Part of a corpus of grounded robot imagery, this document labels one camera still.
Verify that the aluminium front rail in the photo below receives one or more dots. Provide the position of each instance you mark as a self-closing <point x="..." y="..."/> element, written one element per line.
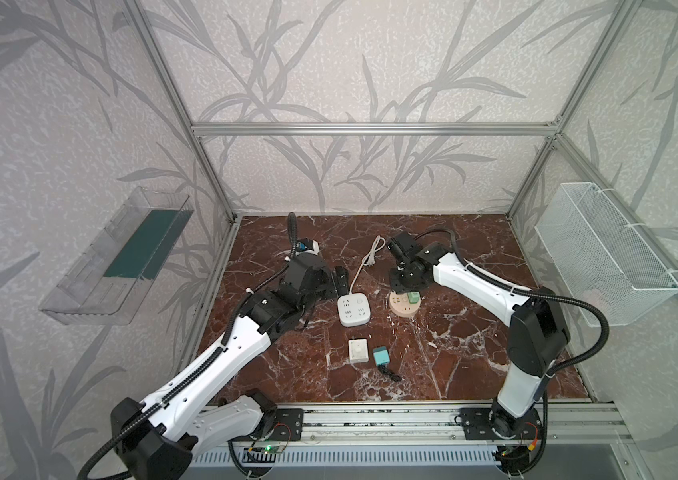
<point x="395" y="423"/>

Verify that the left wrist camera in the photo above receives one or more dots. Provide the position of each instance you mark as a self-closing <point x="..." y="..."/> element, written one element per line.
<point x="307" y="245"/>

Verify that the clear plastic wall bin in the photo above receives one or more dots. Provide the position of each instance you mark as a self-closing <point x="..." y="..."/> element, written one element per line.
<point x="109" y="281"/>

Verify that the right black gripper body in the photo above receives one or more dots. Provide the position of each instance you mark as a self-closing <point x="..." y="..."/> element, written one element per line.
<point x="405" y="282"/>

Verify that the white square plug adapter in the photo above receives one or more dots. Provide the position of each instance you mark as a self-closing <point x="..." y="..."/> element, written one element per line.
<point x="358" y="351"/>

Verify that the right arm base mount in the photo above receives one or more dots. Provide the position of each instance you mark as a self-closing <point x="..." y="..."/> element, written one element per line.
<point x="489" y="424"/>

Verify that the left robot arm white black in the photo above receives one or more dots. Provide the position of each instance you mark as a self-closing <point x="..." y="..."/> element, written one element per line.
<point x="156" y="438"/>

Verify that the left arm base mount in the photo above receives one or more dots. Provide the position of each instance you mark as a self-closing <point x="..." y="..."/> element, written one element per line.
<point x="282" y="424"/>

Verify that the white wire mesh basket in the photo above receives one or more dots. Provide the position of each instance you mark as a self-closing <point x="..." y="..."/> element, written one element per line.
<point x="602" y="257"/>

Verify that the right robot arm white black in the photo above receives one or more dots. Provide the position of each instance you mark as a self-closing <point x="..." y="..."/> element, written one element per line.
<point x="538" y="329"/>

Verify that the pink round power strip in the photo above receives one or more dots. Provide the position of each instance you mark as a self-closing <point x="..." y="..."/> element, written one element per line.
<point x="404" y="310"/>

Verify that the white square power strip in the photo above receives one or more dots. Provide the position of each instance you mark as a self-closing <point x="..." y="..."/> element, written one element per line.
<point x="354" y="310"/>

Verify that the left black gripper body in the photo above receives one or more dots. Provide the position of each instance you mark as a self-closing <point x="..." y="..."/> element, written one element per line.
<point x="333" y="281"/>

